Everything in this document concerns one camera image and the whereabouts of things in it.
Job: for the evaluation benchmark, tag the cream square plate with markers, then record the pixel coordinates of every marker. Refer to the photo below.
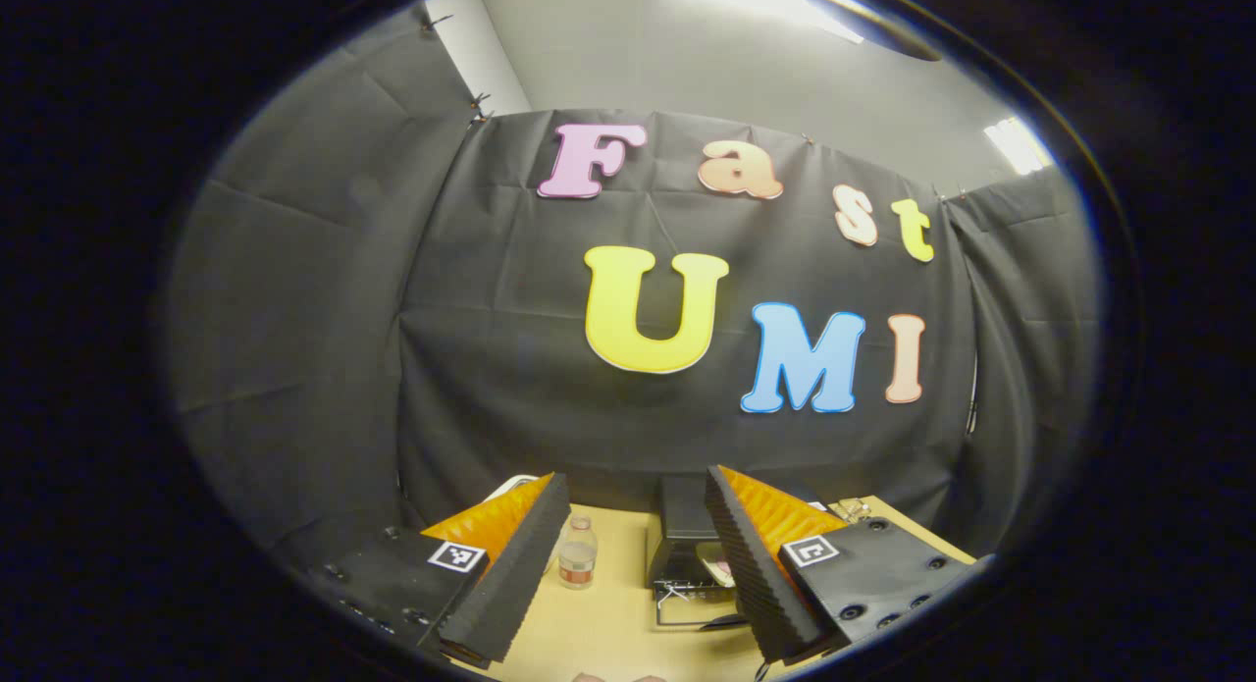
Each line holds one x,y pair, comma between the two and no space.
705,576

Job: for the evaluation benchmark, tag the metal mesh holder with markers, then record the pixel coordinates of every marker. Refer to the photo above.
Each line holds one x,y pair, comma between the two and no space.
852,512

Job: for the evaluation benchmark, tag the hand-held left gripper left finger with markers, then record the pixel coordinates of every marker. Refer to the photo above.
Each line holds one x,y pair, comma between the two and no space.
520,574

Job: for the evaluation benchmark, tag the black backdrop cloth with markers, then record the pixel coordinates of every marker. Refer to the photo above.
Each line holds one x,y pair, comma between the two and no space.
491,319

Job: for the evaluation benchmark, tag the white toaster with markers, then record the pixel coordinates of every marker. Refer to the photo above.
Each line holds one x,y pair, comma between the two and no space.
510,486

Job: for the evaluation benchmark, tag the pink ham slice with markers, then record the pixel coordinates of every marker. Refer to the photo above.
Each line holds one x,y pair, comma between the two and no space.
722,571

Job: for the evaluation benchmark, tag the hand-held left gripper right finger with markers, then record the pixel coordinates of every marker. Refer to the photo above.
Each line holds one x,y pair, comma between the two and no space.
751,574

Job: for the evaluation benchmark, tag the black electric oven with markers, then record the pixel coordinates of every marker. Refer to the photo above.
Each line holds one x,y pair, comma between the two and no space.
687,510

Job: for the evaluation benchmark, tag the small ceiling light panel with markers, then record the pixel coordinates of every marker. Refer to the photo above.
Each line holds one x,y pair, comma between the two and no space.
1019,144

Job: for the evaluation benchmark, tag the clear plastic bottle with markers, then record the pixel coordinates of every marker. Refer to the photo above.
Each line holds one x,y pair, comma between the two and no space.
578,564

